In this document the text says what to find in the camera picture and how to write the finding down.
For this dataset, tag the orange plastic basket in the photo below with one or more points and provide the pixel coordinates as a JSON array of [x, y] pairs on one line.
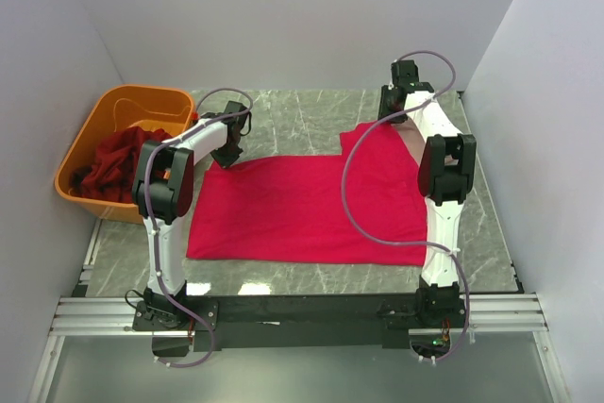
[[122, 107]]

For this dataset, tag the black base beam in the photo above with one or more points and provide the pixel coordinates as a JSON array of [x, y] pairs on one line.
[[246, 321]]

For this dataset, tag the bright pink t shirt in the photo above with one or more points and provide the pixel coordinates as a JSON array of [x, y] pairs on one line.
[[359, 207]]

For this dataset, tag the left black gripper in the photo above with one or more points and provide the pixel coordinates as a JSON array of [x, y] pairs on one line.
[[227, 154]]

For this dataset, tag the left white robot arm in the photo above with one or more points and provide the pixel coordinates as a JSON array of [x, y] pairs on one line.
[[163, 192]]

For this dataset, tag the dark red t shirt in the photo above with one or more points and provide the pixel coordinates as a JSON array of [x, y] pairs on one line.
[[111, 174]]

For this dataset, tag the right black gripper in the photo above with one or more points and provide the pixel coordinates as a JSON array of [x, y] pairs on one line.
[[390, 108]]

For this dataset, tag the folded light pink t shirt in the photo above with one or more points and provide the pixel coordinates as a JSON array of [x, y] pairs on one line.
[[412, 138]]

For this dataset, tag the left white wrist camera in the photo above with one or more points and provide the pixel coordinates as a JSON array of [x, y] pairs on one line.
[[197, 117]]

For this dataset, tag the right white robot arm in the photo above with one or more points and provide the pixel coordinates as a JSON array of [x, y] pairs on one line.
[[445, 178]]

